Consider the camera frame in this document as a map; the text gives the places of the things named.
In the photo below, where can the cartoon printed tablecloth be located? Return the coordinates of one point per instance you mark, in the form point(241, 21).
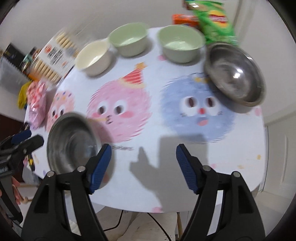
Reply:
point(144, 107)

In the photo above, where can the steel bowl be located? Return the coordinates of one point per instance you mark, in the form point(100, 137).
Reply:
point(72, 141)
point(235, 74)

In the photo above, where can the cream white ceramic bowl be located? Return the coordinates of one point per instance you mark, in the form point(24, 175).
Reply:
point(94, 58)

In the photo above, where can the clear biscuit cracker package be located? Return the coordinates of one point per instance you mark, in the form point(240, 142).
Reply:
point(56, 59)

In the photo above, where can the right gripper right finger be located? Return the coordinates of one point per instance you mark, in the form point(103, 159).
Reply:
point(239, 216)

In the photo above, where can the person's left hand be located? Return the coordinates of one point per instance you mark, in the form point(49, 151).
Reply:
point(15, 184)

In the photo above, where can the yellow black utility knife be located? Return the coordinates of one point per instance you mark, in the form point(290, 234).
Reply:
point(31, 162)

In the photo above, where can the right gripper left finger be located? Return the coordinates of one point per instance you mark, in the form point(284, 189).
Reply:
point(47, 216)

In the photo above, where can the green Lays chips bag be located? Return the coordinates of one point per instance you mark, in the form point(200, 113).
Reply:
point(213, 21)

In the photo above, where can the yellow cloth item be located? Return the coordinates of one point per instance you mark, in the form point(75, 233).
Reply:
point(22, 95)

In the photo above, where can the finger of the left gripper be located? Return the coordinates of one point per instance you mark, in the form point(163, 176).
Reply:
point(20, 137)
point(25, 148)

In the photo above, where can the pink strawberry snack bag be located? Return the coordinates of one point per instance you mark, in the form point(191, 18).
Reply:
point(37, 102)

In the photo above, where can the orange Ovaltine biscuit box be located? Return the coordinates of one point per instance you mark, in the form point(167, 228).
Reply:
point(189, 20)

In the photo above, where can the green ceramic bowl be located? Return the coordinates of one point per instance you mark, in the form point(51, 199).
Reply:
point(130, 39)
point(180, 43)

